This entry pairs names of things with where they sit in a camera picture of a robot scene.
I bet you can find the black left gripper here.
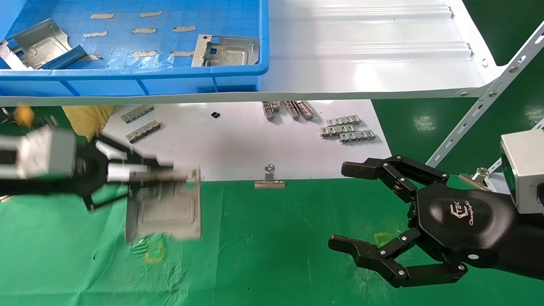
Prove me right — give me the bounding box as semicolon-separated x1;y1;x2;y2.
0;136;190;212

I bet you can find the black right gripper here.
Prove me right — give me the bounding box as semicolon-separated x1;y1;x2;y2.
328;155;517;289

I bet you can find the stamped sheet metal bracket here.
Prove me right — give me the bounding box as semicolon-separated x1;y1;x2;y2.
191;34;261;68
125;167;203;243
0;18;89;71

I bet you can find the yellow plastic bag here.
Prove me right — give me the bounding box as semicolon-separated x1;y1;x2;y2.
62;105;116;147

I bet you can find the blue plastic bin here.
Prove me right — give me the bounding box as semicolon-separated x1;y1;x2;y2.
0;0;271;97

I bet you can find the green table mat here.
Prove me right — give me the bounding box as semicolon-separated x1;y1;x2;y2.
0;176;544;306

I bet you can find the white board sheet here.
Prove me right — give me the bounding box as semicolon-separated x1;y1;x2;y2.
96;100;392;183

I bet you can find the white metal shelf panel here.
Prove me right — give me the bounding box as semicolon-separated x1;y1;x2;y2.
0;0;507;107

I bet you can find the white perforated angle bar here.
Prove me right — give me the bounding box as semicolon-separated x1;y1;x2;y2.
426;21;544;168

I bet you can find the grey metal rail strip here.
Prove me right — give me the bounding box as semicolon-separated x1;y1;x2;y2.
122;105;155;124
126;121;162;145

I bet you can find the silver chain link strip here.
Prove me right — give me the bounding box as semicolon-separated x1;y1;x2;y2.
326;116;362;127
320;125;355;139
339;130;377;144

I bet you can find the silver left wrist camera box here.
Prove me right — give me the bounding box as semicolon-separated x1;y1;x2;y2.
0;125;78;180

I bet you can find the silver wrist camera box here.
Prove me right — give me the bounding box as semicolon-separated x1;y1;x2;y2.
500;130;544;215
0;125;78;180

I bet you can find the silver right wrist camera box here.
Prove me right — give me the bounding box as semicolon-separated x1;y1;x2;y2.
500;130;544;215

